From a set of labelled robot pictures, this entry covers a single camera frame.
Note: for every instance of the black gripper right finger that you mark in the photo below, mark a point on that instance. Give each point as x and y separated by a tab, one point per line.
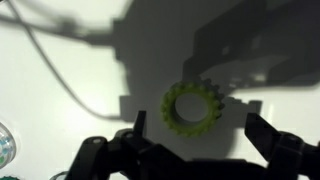
286	153

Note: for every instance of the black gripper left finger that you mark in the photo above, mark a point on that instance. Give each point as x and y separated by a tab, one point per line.
133	160

